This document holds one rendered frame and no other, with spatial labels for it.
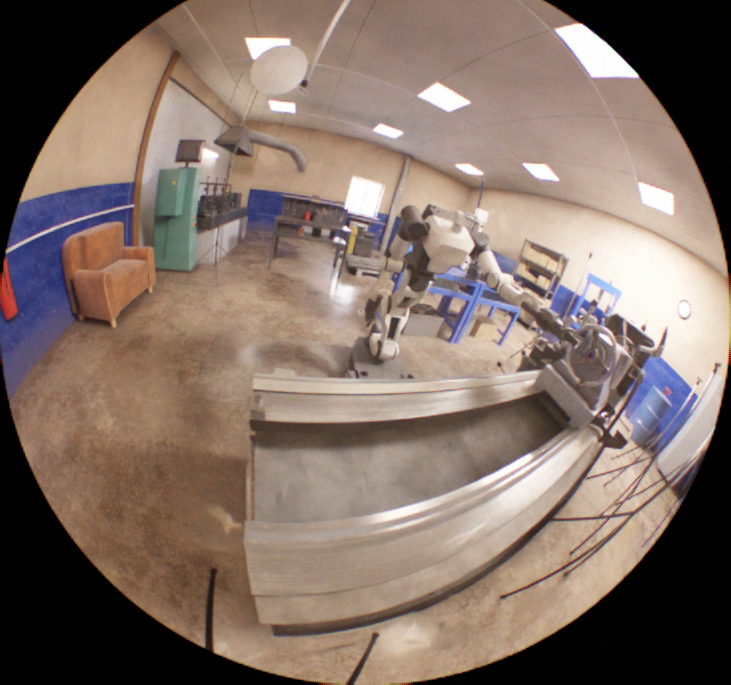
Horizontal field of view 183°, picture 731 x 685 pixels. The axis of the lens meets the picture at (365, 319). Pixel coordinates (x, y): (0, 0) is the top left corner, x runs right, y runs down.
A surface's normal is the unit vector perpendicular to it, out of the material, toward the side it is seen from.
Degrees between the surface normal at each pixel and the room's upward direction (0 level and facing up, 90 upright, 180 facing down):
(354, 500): 5
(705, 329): 90
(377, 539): 48
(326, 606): 0
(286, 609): 0
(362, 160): 90
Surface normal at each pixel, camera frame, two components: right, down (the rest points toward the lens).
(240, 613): 0.26, -0.86
